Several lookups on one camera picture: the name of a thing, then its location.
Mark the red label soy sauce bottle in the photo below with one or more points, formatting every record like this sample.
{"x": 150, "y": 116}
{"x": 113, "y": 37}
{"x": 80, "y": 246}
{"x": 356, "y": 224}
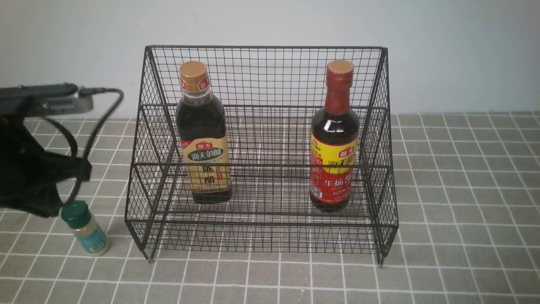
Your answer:
{"x": 333, "y": 141}

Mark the grey checkered tablecloth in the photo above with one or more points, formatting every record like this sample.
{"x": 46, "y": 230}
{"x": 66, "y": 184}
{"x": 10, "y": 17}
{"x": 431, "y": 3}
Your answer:
{"x": 468, "y": 203}

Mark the gold cap vinegar bottle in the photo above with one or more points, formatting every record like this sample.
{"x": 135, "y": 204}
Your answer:
{"x": 202, "y": 131}

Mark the green cap spice jar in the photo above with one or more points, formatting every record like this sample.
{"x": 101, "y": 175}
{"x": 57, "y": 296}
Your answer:
{"x": 86, "y": 230}

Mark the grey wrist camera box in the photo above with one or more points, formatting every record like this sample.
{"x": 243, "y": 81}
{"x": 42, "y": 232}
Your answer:
{"x": 44, "y": 100}

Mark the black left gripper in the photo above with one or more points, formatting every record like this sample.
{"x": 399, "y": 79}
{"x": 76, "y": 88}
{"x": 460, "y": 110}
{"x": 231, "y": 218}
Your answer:
{"x": 29, "y": 174}

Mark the black wire mesh rack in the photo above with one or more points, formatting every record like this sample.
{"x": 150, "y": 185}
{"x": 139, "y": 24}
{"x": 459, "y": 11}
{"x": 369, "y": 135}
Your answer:
{"x": 270, "y": 94}

